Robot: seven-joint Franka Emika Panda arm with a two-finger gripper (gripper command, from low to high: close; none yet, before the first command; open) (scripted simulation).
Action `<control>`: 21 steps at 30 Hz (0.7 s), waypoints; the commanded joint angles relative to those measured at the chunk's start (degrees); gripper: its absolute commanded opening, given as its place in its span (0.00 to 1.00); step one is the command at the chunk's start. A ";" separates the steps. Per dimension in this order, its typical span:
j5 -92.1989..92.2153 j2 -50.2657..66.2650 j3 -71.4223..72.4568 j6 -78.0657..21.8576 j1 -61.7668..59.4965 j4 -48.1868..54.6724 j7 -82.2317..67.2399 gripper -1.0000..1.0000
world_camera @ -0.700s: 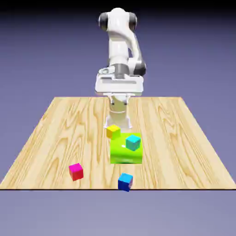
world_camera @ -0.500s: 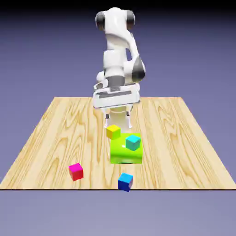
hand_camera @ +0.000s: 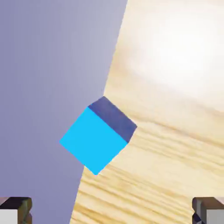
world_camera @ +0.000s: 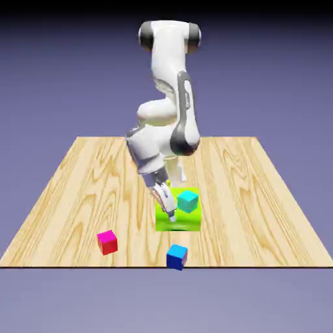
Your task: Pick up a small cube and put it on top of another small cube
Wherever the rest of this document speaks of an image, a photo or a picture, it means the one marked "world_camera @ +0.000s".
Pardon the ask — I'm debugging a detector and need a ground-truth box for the small red cube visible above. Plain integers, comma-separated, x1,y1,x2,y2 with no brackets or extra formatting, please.
96,229,118,256

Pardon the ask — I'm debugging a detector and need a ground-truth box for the large green box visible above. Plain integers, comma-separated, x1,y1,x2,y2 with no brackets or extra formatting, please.
155,186,202,232

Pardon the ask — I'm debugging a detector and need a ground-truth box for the small teal cube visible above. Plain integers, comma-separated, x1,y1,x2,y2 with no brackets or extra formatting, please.
176,189,200,215

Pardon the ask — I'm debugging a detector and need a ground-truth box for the small blue cube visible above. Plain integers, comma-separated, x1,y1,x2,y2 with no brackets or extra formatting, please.
166,243,189,271

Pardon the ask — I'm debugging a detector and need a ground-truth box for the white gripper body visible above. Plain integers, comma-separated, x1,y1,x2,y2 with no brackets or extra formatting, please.
150,181,178,215

